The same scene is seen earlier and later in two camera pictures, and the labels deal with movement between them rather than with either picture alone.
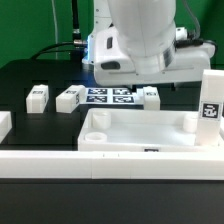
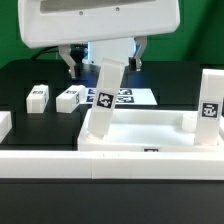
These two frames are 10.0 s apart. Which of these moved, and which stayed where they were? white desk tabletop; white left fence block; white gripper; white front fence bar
Moved: white gripper
Stayed: white left fence block; white desk tabletop; white front fence bar
